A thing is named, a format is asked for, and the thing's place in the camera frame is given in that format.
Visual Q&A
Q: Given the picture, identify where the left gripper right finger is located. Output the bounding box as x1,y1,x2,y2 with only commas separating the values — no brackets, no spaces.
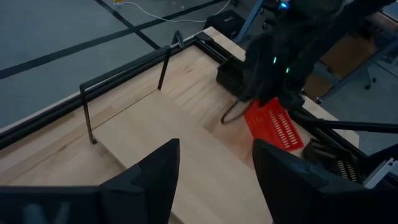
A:
252,138,330,224

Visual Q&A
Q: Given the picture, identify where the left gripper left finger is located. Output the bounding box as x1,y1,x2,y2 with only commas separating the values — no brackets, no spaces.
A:
99,138,181,224

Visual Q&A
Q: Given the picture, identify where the red slotted plastic basket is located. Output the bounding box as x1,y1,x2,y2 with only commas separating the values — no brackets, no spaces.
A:
244,97,305,152

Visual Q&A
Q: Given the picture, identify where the black-framed wooden shelf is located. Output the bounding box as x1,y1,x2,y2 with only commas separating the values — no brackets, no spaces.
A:
79,45,274,224

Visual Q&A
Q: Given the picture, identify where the grey metal stand leg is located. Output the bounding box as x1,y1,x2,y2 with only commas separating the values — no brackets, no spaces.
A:
233,0,265,44

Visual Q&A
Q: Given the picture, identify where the black floor box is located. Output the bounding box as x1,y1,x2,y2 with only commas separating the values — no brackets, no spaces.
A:
203,9,246,40

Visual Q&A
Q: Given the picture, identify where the wooden desk with grey legs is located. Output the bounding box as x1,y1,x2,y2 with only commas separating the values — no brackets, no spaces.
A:
303,9,398,105

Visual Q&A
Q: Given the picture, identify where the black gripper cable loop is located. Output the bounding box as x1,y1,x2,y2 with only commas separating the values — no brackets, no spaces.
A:
220,98,254,126

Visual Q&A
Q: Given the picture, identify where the white floor cable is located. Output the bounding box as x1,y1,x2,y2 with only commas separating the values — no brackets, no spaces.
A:
113,0,233,24

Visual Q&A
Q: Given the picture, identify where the black aluminium table frame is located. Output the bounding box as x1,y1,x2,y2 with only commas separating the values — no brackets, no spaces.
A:
0,30,374,175

